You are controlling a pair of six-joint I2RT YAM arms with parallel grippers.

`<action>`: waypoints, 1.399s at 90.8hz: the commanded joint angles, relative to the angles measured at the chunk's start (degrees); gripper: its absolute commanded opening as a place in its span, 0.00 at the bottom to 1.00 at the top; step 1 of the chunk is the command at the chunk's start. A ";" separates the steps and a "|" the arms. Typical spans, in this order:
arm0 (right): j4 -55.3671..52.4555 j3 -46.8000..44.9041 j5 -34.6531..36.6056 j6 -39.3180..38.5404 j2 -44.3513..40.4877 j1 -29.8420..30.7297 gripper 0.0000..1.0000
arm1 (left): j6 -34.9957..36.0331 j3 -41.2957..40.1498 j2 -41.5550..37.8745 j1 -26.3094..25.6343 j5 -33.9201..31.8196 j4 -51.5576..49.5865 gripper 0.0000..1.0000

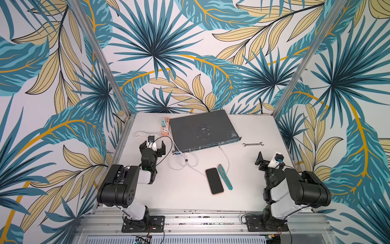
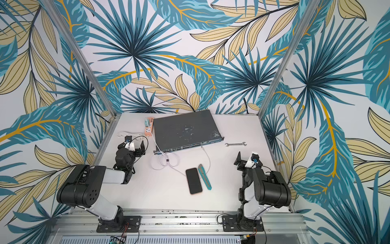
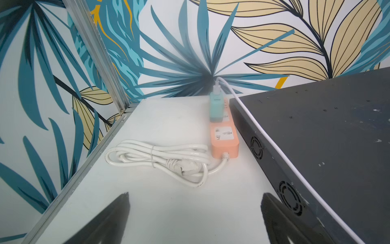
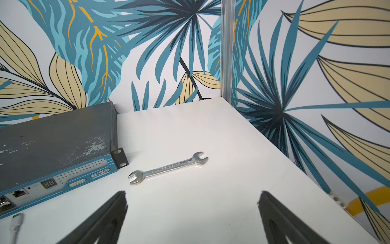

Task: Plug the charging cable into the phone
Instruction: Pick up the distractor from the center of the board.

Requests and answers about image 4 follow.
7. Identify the white charging cable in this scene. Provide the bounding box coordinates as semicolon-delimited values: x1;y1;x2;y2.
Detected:
9;212;24;244

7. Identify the aluminium right corner post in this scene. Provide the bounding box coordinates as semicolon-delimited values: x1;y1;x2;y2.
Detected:
220;0;235;105

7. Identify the silver open-end wrench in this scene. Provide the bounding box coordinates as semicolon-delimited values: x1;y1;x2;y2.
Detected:
128;151;209;186

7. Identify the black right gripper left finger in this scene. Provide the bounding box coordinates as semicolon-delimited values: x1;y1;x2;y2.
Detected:
59;191;128;244

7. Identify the dark grey network switch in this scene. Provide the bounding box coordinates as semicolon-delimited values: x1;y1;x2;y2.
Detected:
1;102;129;218

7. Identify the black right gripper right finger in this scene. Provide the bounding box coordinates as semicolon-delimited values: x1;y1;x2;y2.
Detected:
258;191;328;244

